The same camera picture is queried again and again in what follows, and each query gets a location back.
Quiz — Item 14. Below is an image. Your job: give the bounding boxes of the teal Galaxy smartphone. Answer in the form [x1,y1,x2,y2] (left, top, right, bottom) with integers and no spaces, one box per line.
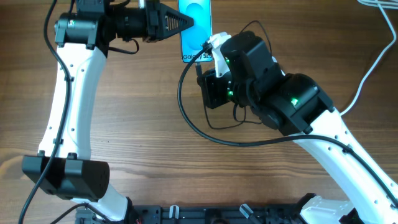
[178,0,212,63]

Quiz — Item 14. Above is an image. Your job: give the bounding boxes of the black USB charging cable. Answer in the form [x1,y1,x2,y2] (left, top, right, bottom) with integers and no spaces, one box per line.
[195,19,274,131]

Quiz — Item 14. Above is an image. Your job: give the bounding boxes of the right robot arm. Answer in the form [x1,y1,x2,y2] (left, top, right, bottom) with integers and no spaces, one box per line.
[198,31,397,223]

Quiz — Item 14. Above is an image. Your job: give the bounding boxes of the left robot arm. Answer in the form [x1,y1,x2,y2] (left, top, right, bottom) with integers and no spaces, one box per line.
[22,0,194,223]

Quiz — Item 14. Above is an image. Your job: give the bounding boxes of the white power strip cord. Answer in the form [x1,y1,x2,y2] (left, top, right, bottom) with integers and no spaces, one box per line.
[339,0,397,116]

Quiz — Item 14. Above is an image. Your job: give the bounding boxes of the white cables top corner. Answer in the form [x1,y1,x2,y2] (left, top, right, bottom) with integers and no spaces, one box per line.
[356,0,398,10]

